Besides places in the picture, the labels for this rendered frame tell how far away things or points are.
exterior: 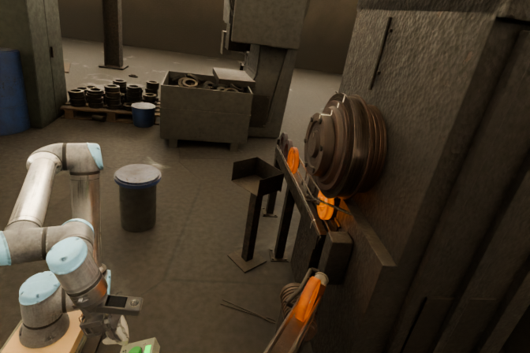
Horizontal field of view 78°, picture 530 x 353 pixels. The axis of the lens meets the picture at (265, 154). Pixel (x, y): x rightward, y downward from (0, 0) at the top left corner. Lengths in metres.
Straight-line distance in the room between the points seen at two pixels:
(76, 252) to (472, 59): 1.15
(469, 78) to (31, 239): 1.26
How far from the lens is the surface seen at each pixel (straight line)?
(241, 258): 2.44
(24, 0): 4.34
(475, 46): 1.09
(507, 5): 1.05
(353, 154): 1.28
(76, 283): 1.00
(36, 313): 1.76
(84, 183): 1.58
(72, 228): 1.09
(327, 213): 1.57
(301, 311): 1.23
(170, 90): 3.77
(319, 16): 11.71
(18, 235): 1.11
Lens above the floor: 1.62
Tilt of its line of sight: 23 degrees down
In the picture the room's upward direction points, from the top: 9 degrees clockwise
